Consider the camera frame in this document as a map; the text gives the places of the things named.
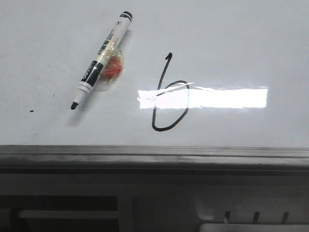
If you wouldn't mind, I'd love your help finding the black and white whiteboard marker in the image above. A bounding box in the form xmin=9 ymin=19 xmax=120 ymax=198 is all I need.
xmin=70 ymin=11 xmax=133 ymax=110

